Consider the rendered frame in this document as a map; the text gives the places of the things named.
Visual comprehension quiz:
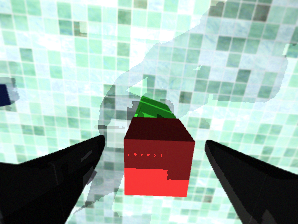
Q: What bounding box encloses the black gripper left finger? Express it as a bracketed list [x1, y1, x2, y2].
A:
[0, 135, 105, 224]

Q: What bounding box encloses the blue block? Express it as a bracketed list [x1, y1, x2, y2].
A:
[0, 84, 12, 107]

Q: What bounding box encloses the green block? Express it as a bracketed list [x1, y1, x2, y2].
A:
[137, 102, 176, 118]
[134, 96, 172, 117]

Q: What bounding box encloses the red block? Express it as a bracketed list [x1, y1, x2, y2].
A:
[124, 117, 195, 197]

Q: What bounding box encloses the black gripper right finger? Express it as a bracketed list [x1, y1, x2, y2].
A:
[204, 140, 298, 224]

